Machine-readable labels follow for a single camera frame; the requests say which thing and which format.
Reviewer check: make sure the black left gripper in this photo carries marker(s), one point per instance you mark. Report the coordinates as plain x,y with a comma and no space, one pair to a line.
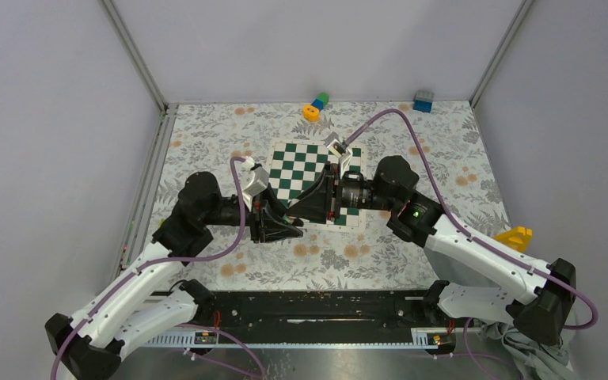
263,225

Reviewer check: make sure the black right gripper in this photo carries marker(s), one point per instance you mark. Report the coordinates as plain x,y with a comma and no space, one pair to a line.
321,203

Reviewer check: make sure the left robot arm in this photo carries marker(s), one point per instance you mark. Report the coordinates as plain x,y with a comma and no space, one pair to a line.
203,226

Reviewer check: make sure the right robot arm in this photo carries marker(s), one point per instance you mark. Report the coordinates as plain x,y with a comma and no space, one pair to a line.
530,294

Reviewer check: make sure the green white chessboard mat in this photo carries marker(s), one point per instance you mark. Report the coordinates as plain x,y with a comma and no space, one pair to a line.
293,166

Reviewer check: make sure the orange round toy brick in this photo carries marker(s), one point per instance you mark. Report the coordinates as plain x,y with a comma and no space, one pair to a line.
311,113

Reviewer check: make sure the blue green toy block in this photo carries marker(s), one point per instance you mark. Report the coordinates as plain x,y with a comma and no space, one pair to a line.
320,101

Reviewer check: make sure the floral tablecloth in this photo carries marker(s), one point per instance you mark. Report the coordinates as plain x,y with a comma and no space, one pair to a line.
443,147

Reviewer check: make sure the blue grey toy brick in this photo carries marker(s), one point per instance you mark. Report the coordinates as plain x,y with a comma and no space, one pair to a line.
423,101

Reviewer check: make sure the yellow toy piece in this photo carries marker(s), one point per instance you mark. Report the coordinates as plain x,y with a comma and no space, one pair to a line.
517,238

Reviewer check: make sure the grey cloth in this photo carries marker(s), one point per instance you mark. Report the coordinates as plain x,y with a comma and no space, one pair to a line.
534,361

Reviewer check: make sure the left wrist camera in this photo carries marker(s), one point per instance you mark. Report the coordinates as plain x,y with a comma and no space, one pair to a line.
256,182

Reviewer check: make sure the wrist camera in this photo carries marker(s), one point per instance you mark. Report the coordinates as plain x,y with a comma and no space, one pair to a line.
340,150
256,182

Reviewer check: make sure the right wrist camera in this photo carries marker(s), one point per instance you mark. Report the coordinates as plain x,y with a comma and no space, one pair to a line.
340,150

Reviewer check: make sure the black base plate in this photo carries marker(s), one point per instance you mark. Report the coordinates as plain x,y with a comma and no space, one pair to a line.
365,319

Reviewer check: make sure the aluminium frame rail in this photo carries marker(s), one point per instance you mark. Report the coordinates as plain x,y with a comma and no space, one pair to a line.
136,233

